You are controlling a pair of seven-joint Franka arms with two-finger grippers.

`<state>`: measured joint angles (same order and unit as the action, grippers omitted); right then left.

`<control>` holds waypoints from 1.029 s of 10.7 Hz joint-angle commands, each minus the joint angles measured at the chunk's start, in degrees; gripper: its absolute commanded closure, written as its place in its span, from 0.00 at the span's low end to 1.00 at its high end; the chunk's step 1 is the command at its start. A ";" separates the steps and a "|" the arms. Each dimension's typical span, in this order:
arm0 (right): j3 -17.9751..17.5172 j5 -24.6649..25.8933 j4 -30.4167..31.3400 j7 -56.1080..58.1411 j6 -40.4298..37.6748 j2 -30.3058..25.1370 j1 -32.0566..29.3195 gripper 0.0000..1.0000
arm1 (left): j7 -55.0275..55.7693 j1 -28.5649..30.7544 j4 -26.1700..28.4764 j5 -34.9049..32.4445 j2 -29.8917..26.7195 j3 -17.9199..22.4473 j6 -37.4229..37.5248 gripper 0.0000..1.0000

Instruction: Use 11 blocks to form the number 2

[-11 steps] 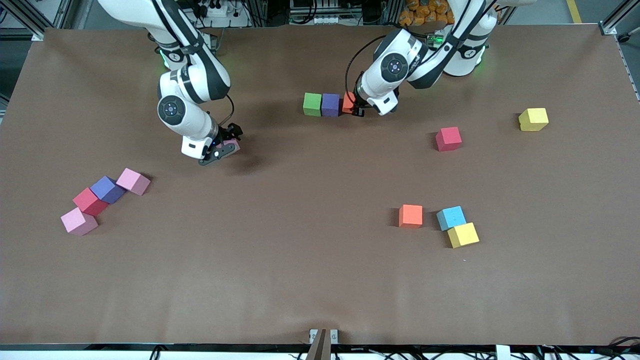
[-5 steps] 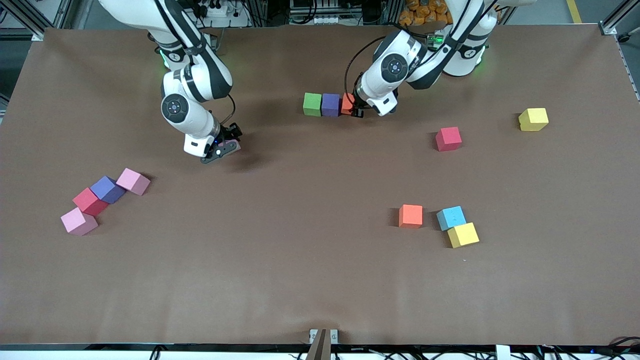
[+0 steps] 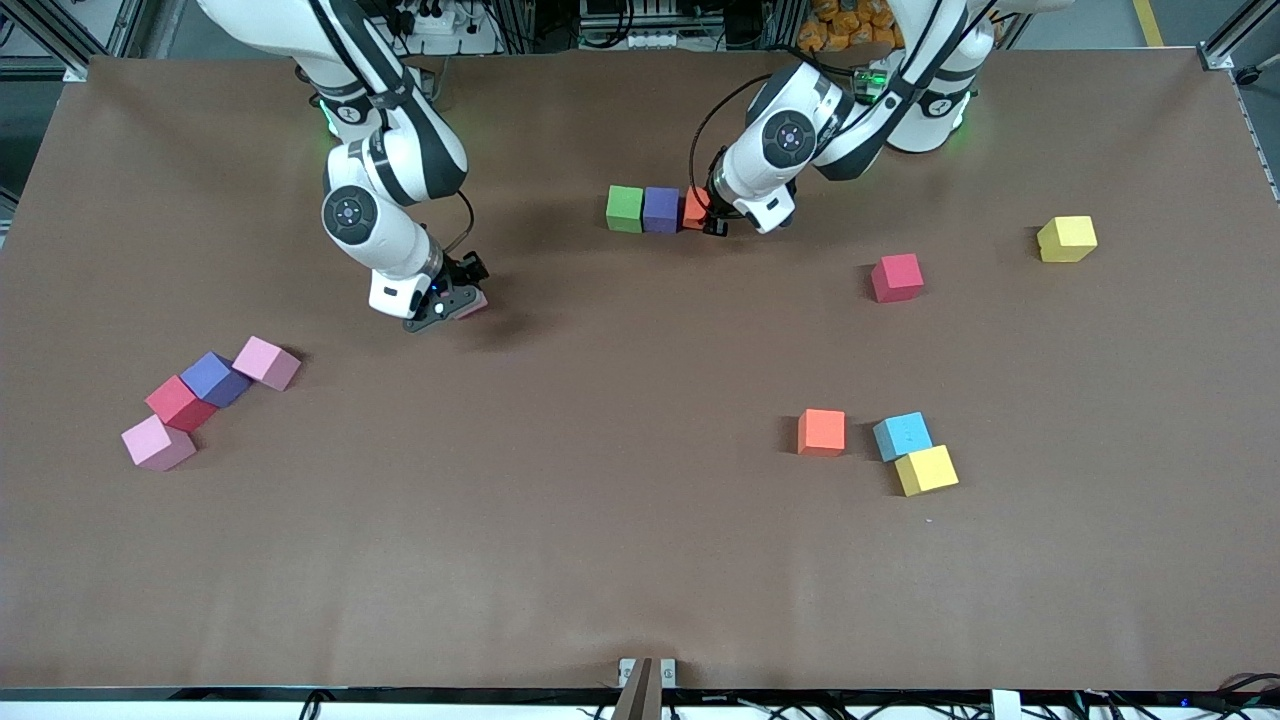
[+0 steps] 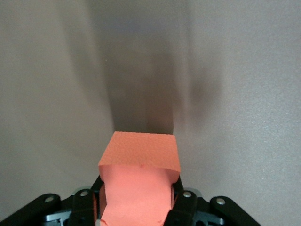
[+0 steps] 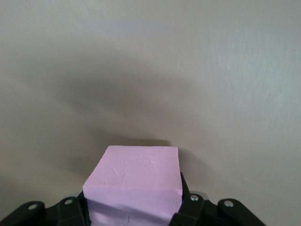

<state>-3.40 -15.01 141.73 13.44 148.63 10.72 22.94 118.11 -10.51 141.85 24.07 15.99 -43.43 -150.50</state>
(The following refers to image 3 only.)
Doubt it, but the purple foam cube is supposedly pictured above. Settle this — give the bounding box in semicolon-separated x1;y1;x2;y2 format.
179;350;254;409
642;186;683;235

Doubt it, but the green foam cube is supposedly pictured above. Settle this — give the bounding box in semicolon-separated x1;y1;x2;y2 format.
605;184;646;235

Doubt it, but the black equipment rack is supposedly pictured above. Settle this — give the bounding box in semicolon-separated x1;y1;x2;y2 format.
500;0;801;53

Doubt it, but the red foam cube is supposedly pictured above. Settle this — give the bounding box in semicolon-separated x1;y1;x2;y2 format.
869;253;926;304
144;374;219;434

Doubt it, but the orange object pile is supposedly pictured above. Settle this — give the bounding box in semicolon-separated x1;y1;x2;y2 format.
797;0;906;53

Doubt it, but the white power strip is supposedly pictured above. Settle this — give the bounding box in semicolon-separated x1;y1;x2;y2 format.
385;0;501;57

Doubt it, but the light blue dented foam cube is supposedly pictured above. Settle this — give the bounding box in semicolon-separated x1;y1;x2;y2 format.
872;411;935;464

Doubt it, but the yellow foam cube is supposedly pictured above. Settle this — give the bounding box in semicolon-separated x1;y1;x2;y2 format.
893;444;961;499
1036;215;1099;264

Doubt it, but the brown table mat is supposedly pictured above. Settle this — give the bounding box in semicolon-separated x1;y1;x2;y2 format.
0;50;1280;691

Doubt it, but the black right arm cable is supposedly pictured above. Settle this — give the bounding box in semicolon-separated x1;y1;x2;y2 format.
440;186;477;257

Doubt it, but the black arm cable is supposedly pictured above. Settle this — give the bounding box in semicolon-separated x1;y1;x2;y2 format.
440;186;477;257
688;72;773;191

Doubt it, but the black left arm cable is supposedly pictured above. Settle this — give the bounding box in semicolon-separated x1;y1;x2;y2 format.
688;72;773;191

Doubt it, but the grey camera mounting post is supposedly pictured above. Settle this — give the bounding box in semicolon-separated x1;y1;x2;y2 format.
612;657;679;720

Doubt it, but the aluminium frame profile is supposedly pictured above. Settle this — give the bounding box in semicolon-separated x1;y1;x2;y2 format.
1195;0;1280;71
0;0;136;83

